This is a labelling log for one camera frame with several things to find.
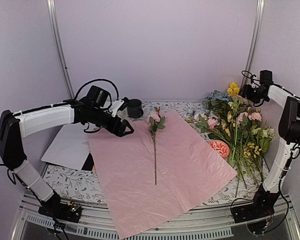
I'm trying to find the blue hydrangea stem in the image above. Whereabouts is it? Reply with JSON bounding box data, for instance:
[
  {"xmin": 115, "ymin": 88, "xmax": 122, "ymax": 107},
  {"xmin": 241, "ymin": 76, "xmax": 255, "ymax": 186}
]
[{"xmin": 202, "ymin": 90, "xmax": 232, "ymax": 110}]

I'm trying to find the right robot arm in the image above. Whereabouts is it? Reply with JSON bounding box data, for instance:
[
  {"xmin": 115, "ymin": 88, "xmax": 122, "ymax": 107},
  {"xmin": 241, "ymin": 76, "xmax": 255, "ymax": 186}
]
[{"xmin": 239, "ymin": 70, "xmax": 300, "ymax": 218}]

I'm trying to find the dark grey mug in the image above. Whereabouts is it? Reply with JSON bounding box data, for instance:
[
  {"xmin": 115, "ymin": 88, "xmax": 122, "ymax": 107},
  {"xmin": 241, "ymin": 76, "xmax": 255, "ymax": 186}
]
[{"xmin": 127, "ymin": 99, "xmax": 144, "ymax": 119}]

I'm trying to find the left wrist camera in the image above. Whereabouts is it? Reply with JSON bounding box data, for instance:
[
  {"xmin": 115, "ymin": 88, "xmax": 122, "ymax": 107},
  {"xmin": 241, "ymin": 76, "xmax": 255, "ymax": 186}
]
[{"xmin": 108, "ymin": 97, "xmax": 130, "ymax": 117}]

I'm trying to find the pile of fake flowers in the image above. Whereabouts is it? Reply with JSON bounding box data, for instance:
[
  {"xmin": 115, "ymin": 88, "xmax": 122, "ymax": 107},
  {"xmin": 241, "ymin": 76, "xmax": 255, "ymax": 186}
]
[{"xmin": 187, "ymin": 94, "xmax": 275, "ymax": 184}]

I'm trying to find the red patterned bowl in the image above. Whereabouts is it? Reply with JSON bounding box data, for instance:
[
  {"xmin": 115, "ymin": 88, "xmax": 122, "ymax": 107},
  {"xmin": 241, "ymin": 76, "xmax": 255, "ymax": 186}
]
[{"xmin": 208, "ymin": 139, "xmax": 230, "ymax": 159}]

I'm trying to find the aluminium frame post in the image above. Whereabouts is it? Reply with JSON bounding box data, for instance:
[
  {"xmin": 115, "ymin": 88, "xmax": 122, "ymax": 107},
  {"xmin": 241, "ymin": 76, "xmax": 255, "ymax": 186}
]
[
  {"xmin": 46, "ymin": 0, "xmax": 75, "ymax": 99},
  {"xmin": 241, "ymin": 0, "xmax": 265, "ymax": 83}
]

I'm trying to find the pink wrapping paper sheet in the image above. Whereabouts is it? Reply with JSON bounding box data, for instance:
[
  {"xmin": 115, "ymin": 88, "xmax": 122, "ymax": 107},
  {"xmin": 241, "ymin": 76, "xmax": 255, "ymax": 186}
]
[{"xmin": 88, "ymin": 110, "xmax": 237, "ymax": 239}]

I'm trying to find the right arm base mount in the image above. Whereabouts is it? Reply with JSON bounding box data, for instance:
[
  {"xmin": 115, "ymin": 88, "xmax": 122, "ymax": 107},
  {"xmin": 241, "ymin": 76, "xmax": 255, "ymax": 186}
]
[{"xmin": 230, "ymin": 198, "xmax": 275, "ymax": 224}]

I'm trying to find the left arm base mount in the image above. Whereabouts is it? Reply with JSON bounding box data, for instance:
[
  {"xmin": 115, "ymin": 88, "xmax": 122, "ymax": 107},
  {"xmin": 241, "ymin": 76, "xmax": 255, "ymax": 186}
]
[{"xmin": 38, "ymin": 200, "xmax": 83, "ymax": 223}]

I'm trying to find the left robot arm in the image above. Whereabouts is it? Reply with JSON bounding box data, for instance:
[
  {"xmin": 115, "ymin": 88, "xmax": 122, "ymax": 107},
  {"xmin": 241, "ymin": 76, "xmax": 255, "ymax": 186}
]
[{"xmin": 0, "ymin": 85, "xmax": 134, "ymax": 217}]

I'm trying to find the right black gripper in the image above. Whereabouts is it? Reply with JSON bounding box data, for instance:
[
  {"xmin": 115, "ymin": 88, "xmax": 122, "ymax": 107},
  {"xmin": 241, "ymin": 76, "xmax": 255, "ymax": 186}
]
[{"xmin": 239, "ymin": 84, "xmax": 266, "ymax": 104}]

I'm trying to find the left aluminium frame post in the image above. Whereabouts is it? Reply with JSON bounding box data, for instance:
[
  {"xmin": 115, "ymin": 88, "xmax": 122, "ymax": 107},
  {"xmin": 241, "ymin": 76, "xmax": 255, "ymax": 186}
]
[{"xmin": 46, "ymin": 0, "xmax": 75, "ymax": 99}]

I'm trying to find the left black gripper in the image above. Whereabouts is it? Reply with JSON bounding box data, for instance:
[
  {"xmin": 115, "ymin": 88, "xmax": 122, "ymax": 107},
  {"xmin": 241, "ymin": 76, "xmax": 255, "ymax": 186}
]
[{"xmin": 90, "ymin": 107, "xmax": 135, "ymax": 137}]

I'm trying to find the right aluminium frame post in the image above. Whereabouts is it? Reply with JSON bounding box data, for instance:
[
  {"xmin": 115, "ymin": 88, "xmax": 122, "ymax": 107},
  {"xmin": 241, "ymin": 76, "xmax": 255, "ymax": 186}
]
[{"xmin": 241, "ymin": 0, "xmax": 265, "ymax": 83}]

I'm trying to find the front aluminium rail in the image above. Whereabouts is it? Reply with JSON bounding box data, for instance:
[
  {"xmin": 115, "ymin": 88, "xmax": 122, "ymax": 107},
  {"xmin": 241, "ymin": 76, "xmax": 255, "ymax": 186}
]
[{"xmin": 10, "ymin": 193, "xmax": 300, "ymax": 240}]

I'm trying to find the yellow flower stem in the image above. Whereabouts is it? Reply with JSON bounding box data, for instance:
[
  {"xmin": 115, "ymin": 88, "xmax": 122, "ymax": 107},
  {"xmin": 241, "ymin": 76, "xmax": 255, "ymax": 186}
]
[{"xmin": 226, "ymin": 82, "xmax": 242, "ymax": 197}]

